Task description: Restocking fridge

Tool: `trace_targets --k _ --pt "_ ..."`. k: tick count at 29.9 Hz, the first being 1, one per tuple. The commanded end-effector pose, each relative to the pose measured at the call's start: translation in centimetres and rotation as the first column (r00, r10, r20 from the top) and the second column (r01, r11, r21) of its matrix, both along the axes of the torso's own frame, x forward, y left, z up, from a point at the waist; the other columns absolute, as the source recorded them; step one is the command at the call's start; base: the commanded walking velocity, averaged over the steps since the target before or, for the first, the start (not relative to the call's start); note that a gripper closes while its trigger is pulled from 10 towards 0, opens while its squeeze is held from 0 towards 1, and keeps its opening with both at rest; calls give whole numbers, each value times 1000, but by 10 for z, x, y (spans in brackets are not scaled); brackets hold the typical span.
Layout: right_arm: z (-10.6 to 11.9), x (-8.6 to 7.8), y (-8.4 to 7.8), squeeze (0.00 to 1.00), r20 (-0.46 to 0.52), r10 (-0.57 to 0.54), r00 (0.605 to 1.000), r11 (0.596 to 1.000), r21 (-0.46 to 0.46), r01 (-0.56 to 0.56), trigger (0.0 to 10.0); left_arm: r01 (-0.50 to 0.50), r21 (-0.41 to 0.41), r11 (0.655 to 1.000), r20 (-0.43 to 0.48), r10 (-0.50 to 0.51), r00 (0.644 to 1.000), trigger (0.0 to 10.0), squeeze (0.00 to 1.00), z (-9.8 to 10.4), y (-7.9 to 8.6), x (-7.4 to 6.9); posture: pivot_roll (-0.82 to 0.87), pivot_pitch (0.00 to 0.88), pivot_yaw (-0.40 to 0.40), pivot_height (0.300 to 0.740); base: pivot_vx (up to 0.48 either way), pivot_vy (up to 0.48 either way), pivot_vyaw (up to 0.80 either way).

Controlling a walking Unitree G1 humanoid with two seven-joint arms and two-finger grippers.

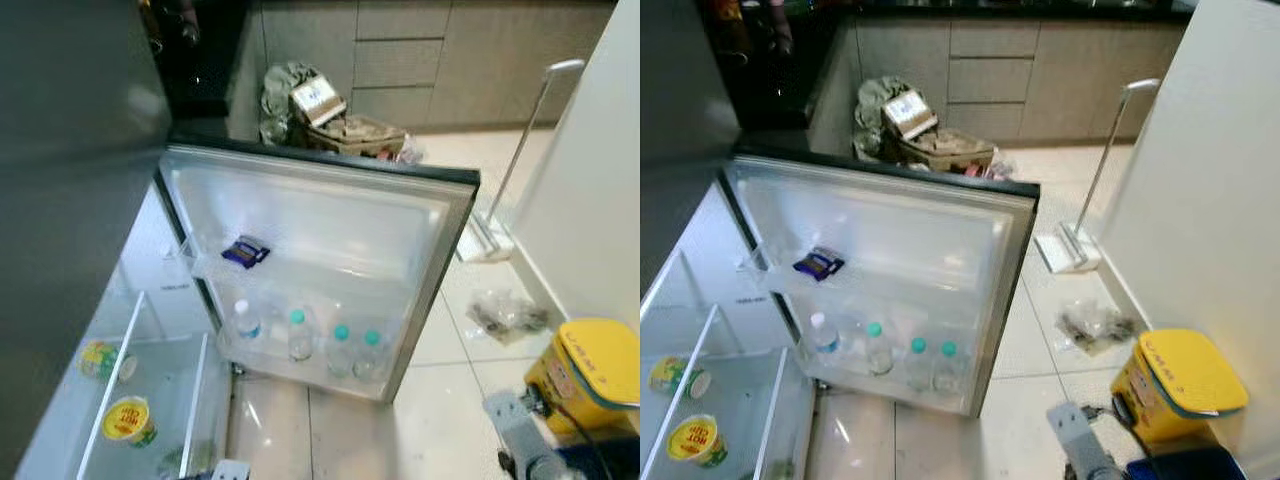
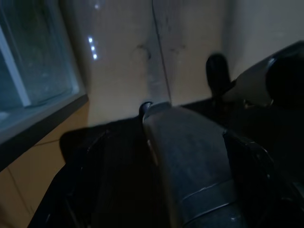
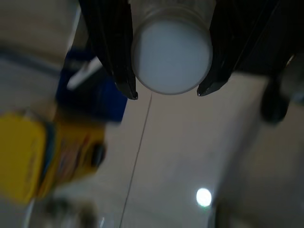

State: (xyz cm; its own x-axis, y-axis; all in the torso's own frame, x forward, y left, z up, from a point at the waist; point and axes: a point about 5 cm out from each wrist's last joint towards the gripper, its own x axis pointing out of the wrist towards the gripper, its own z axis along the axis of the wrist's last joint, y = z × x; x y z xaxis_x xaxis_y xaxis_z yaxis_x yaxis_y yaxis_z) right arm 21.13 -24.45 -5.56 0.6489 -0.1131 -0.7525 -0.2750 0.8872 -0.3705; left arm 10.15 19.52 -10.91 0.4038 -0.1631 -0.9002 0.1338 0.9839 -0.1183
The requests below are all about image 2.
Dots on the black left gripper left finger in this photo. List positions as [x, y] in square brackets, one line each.
[107, 178]

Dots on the dark green pouch white label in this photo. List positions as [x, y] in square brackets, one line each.
[190, 154]

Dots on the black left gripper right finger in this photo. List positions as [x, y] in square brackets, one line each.
[254, 180]

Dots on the black robot foot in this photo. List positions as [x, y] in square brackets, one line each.
[217, 71]

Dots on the white framed glass window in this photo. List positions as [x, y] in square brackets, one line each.
[35, 59]

